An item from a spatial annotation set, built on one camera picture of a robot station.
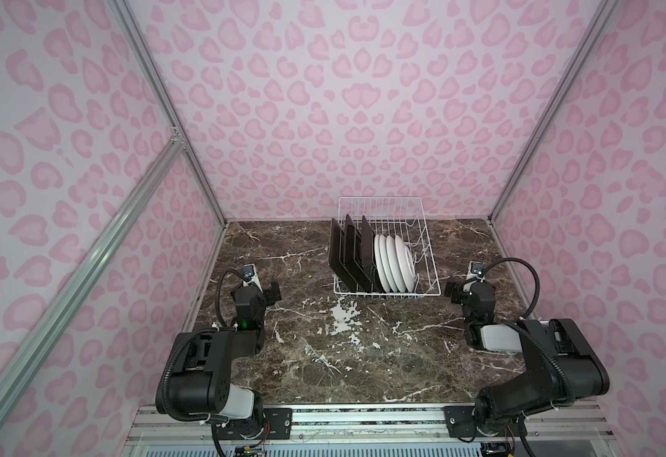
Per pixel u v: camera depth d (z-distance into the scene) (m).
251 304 0.69
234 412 0.55
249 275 0.78
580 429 0.72
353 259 0.85
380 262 0.86
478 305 0.71
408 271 0.90
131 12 0.70
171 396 0.42
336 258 0.85
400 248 0.92
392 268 0.86
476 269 0.80
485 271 0.77
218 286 1.01
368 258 0.84
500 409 0.63
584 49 0.75
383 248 0.88
